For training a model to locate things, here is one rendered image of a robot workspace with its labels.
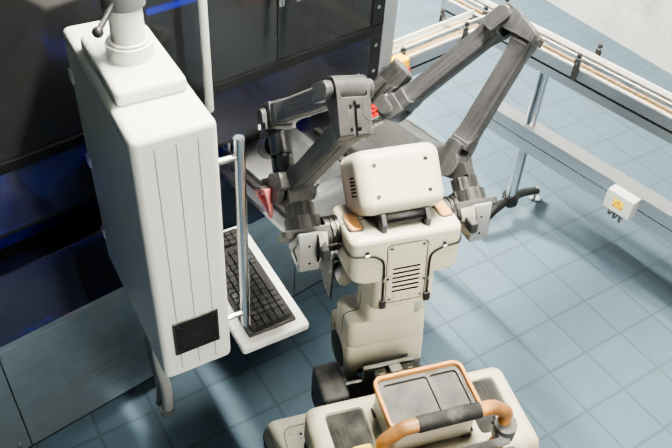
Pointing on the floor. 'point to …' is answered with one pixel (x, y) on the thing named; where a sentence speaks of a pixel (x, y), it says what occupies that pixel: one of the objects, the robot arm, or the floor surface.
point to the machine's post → (390, 3)
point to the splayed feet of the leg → (515, 199)
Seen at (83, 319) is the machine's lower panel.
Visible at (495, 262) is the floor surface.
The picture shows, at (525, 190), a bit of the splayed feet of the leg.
